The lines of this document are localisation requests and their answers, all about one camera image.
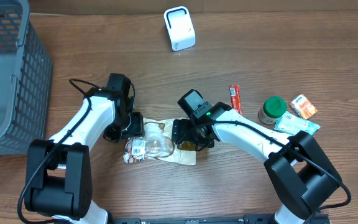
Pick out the beige cookie pouch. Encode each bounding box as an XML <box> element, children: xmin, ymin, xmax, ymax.
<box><xmin>123</xmin><ymin>118</ymin><xmax>196</xmax><ymax>166</ymax></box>

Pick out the teal snack packet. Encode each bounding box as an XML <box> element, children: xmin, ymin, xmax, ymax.
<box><xmin>274</xmin><ymin>111</ymin><xmax>321</xmax><ymax>136</ymax></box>

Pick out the orange small packet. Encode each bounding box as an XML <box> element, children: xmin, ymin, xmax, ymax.
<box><xmin>290</xmin><ymin>94</ymin><xmax>318</xmax><ymax>119</ymax></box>

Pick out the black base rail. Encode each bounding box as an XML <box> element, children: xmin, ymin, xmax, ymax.
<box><xmin>109</xmin><ymin>214</ymin><xmax>274</xmax><ymax>224</ymax></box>

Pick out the red stick packet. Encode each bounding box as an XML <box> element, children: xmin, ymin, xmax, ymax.
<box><xmin>229</xmin><ymin>85</ymin><xmax>242</xmax><ymax>114</ymax></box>

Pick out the green lid jar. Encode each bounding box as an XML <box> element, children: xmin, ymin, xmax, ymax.
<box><xmin>258</xmin><ymin>96</ymin><xmax>287</xmax><ymax>124</ymax></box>

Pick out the grey plastic mesh basket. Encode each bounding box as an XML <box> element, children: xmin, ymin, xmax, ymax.
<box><xmin>0</xmin><ymin>0</ymin><xmax>53</xmax><ymax>155</ymax></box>

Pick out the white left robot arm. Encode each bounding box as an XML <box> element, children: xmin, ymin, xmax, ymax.
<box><xmin>17</xmin><ymin>84</ymin><xmax>143</xmax><ymax>223</ymax></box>

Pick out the white barcode scanner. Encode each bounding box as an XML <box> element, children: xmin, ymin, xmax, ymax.
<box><xmin>163</xmin><ymin>6</ymin><xmax>196</xmax><ymax>52</ymax></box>

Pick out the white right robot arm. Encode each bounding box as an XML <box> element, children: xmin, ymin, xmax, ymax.
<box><xmin>178</xmin><ymin>100</ymin><xmax>352</xmax><ymax>223</ymax></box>

